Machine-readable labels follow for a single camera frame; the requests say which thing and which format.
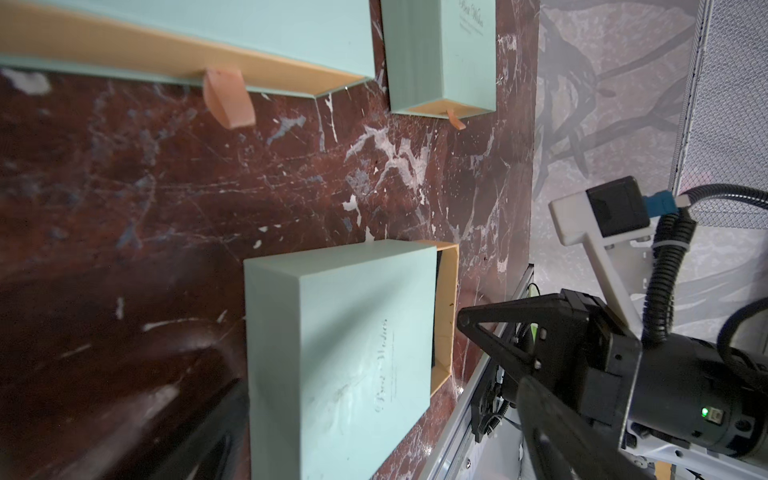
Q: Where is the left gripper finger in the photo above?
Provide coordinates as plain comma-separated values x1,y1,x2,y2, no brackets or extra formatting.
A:
101,379,249,479

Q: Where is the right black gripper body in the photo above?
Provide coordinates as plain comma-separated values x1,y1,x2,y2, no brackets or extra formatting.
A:
557,290,767,468

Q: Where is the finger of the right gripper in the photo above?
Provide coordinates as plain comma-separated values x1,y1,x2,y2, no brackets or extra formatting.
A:
517,376,649,479
457,293,582,384

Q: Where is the mint drawer jewelry box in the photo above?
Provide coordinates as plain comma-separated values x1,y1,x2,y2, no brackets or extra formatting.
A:
381,0,496,129

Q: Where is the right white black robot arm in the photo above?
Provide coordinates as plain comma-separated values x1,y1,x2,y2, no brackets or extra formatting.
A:
457,290,767,479

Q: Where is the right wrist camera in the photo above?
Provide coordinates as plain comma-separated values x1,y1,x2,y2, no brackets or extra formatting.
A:
549,176,691,335

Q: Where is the white wire mesh basket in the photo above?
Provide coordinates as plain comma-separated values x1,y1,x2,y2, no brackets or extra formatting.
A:
670,1,767,194

